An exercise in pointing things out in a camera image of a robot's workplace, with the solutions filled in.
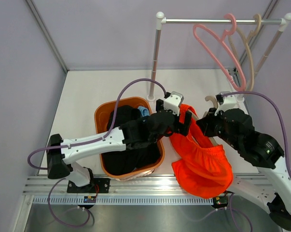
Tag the white slotted cable duct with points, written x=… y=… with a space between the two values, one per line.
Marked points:
x=123 y=200

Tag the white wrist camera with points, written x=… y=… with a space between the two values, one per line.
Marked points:
x=226 y=100
x=173 y=102

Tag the metal clothes rack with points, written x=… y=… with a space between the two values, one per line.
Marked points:
x=223 y=40

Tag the black shorts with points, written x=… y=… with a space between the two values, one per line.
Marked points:
x=124 y=162

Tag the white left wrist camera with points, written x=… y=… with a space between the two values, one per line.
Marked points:
x=173 y=102

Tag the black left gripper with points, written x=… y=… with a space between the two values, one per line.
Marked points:
x=182 y=128

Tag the light blue shorts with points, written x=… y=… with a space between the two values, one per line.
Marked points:
x=144 y=112

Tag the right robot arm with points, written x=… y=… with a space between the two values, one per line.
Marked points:
x=260 y=150

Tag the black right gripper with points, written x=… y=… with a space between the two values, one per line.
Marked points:
x=206 y=123

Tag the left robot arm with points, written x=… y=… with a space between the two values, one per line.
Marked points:
x=127 y=142

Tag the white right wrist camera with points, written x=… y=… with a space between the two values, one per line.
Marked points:
x=226 y=100

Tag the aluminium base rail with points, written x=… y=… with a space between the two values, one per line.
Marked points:
x=151 y=185

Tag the orange shorts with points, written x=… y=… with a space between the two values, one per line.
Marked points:
x=203 y=169

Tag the orange plastic basket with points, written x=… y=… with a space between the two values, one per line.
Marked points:
x=103 y=118

